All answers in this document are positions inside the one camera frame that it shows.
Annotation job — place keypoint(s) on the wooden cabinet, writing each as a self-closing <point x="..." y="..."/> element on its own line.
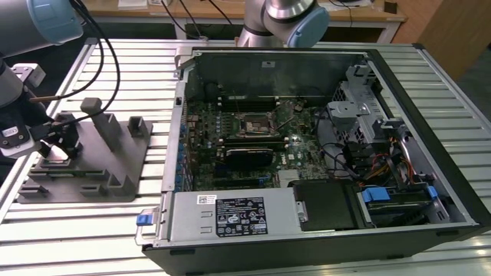
<point x="453" y="37"/>

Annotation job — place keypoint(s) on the small silver heatsink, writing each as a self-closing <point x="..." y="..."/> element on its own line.
<point x="290" y="175"/>

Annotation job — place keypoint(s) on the white cardboard box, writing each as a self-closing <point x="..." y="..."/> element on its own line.
<point x="133" y="4"/>

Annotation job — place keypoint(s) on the small black desk object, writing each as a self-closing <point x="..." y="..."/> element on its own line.
<point x="392" y="7"/>

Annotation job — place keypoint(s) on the blue case latch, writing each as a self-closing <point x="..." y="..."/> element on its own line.
<point x="143" y="220"/>

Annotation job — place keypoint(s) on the silver CPU chip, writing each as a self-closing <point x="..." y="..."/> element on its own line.
<point x="58" y="155"/>

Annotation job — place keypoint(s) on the silver metal drive cage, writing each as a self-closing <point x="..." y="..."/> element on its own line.
<point x="361" y="115"/>

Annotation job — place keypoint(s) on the black RAM stick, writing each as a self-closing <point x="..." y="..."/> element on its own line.
<point x="253" y="140"/>
<point x="255" y="146"/>

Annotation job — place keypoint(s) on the grey parts rack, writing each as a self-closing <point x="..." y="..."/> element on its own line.
<point x="97" y="172"/>

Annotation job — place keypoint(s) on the black graphics card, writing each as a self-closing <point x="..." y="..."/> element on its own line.
<point x="250" y="156"/>

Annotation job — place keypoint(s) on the CPU socket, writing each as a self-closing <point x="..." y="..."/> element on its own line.
<point x="253" y="125"/>

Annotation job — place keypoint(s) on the grey side wrist camera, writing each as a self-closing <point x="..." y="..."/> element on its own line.
<point x="37" y="73"/>

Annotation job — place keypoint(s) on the small white box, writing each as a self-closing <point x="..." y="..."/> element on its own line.
<point x="159" y="2"/>

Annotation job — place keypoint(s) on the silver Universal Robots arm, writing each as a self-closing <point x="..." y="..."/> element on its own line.
<point x="23" y="23"/>

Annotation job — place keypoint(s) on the white label sticker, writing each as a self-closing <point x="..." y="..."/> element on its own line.
<point x="269" y="63"/>

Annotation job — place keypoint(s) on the green motherboard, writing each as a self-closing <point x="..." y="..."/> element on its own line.
<point x="308" y="161"/>

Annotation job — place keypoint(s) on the round coin battery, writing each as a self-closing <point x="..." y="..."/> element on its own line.
<point x="298" y="108"/>

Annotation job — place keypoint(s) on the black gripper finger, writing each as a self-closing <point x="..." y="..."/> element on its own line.
<point x="46" y="148"/>
<point x="73" y="141"/>

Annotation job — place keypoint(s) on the hard disk in blue carrier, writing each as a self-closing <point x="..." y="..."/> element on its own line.
<point x="376" y="195"/>

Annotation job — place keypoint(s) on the wooden desk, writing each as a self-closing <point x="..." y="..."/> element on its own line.
<point x="134" y="13"/>

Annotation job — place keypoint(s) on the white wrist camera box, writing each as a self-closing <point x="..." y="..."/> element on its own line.
<point x="15" y="149"/>

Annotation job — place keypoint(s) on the black open PC case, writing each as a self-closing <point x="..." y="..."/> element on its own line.
<point x="269" y="258"/>

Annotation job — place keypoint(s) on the silver power supply unit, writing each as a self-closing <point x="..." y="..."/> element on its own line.
<point x="185" y="218"/>

